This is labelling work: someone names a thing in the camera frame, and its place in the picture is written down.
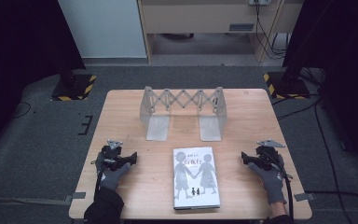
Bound white cabinet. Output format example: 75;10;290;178
57;0;148;60

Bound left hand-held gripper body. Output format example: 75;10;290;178
95;139;129;172

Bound black hanging cables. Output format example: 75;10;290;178
254;0;290;61

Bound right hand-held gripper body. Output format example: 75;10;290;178
254;138;286;172

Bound black floor tape mark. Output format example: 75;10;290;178
76;114;94;136

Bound striped black stand base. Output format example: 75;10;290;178
263;71;311;101
50;73;98;103

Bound grey tape strip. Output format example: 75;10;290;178
293;192;317;203
63;191;88;203

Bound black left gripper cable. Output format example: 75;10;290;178
90;159;104;202

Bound white hardcover book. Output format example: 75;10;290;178
172;146;222;211

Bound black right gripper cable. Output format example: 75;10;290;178
268;152;295;223

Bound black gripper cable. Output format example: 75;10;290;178
268;152;295;223
90;159;104;202

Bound long black floor cable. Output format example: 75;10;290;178
270;92;358;224

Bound beige wooden desk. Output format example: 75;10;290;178
137;0;305;64

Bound dark curtain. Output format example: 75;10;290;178
282;0;358;180
0;0;87;162

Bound expandable metal book rack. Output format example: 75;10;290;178
139;86;228;143

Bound person's right hand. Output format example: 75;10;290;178
247;161;288;205

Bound person's left hand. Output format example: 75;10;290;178
95;161;132;191

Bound thin black floor cable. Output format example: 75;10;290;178
11;100;33;119

